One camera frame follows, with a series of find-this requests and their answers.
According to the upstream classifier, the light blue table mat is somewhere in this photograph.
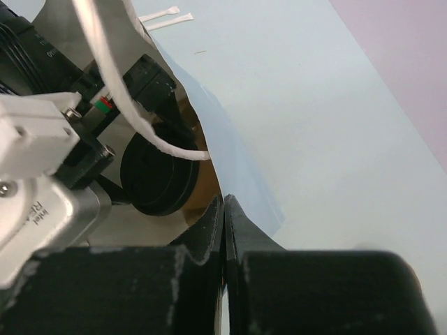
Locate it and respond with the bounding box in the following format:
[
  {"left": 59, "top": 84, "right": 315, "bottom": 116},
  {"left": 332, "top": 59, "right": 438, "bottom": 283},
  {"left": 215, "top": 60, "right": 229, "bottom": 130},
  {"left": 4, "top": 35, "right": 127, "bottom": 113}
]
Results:
[{"left": 152, "top": 1, "right": 446, "bottom": 258}]

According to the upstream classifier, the light blue paper bag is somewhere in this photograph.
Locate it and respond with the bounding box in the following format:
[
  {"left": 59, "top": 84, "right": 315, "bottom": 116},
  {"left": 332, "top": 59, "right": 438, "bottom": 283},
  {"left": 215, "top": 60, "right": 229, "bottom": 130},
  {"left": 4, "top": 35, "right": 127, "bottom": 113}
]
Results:
[{"left": 33, "top": 1, "right": 284, "bottom": 237}]

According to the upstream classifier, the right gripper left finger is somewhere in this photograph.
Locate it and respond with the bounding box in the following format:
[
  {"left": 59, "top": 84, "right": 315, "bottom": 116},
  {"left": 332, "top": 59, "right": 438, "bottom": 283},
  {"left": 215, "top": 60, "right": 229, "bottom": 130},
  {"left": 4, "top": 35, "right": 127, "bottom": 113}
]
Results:
[{"left": 1, "top": 197, "right": 224, "bottom": 334}]

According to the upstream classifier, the white straw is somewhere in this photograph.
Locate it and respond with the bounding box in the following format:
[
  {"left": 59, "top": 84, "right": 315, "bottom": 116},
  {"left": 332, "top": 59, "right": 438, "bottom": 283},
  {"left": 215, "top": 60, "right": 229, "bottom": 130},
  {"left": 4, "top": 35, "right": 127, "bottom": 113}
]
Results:
[
  {"left": 138, "top": 6, "right": 180, "bottom": 22},
  {"left": 144, "top": 13, "right": 194, "bottom": 31}
]

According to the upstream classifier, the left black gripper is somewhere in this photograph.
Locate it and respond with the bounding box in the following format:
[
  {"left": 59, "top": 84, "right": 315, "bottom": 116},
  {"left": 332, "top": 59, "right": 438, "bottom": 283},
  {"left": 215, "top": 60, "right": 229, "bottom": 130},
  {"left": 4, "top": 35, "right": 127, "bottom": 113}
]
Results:
[{"left": 55, "top": 54, "right": 176, "bottom": 205}]

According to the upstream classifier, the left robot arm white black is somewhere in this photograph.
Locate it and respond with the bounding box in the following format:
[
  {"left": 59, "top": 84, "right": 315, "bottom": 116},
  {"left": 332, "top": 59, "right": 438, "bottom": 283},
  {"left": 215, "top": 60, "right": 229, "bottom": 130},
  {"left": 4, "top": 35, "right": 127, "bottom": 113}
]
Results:
[{"left": 1, "top": 5, "right": 181, "bottom": 215}]

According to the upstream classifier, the black plastic cup lid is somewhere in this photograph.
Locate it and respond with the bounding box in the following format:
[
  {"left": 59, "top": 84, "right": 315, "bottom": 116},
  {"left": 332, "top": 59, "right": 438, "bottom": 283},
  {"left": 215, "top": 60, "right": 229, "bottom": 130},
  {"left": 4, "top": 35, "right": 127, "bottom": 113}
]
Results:
[{"left": 120, "top": 133, "right": 200, "bottom": 216}]

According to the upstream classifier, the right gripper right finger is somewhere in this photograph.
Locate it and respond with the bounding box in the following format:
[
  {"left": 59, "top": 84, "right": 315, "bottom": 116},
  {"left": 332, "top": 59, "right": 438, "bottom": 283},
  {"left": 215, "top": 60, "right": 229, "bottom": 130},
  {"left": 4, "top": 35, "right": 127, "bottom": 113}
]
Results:
[{"left": 224, "top": 195, "right": 437, "bottom": 334}]

